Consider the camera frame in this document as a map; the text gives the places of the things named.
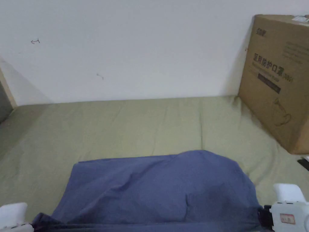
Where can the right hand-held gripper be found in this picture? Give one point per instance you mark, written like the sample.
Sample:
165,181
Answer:
289,207

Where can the small black and white object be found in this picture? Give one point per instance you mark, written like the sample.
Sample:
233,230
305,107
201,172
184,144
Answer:
303,161

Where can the grey panel with wooden frame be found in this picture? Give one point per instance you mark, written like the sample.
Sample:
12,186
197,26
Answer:
5,101

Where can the bed with pale green sheet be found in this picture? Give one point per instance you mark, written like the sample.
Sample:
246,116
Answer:
115,130

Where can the dark blue shirt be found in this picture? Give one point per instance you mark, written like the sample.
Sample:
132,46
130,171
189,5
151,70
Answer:
154,191

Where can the brown cardboard carton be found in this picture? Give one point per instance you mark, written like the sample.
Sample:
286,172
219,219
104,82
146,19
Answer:
277,79

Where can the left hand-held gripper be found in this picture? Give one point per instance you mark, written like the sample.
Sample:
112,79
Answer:
13,215

